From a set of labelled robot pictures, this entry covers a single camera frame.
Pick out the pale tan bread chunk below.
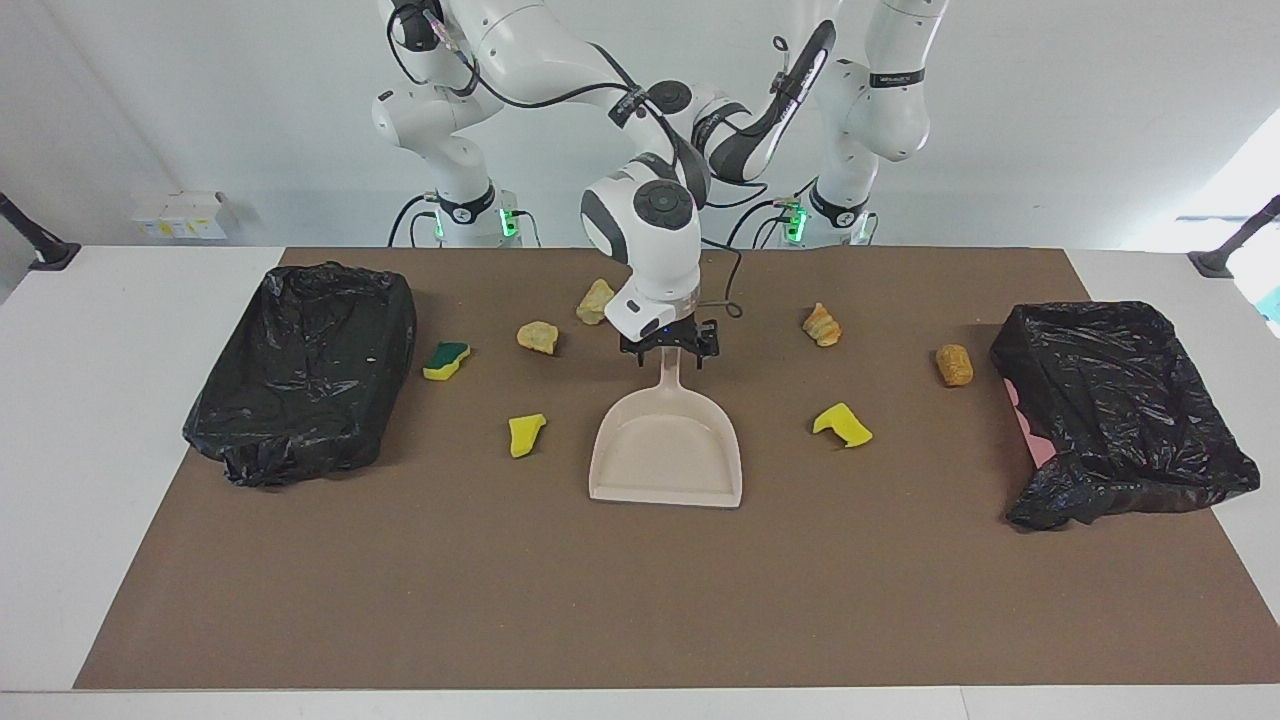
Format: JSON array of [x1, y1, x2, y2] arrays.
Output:
[[576, 278, 615, 327]]

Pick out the beige plastic dustpan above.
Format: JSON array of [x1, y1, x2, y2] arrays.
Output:
[[588, 348, 743, 509]]

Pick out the orange striped croissant piece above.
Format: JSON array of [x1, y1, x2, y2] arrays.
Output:
[[802, 302, 843, 349]]

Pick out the yellow sponge piece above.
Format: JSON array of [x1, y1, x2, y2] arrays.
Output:
[[508, 413, 548, 460], [812, 402, 874, 449]]

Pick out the green and yellow sponge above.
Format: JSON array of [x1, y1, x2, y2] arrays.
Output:
[[422, 341, 472, 382]]

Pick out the pink bin with black bag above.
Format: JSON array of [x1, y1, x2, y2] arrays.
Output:
[[991, 301, 1261, 531]]

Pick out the brown table mat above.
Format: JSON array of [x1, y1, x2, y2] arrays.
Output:
[[73, 247, 1280, 691]]

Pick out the white box with yellow label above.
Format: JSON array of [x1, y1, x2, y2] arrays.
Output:
[[132, 191, 229, 241]]

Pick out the black stand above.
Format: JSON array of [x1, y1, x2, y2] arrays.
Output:
[[1188, 195, 1280, 279], [0, 192, 81, 271]]

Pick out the black left base cable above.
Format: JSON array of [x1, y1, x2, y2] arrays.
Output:
[[725, 178, 816, 248]]

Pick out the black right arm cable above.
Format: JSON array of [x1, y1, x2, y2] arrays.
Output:
[[385, 0, 746, 319]]

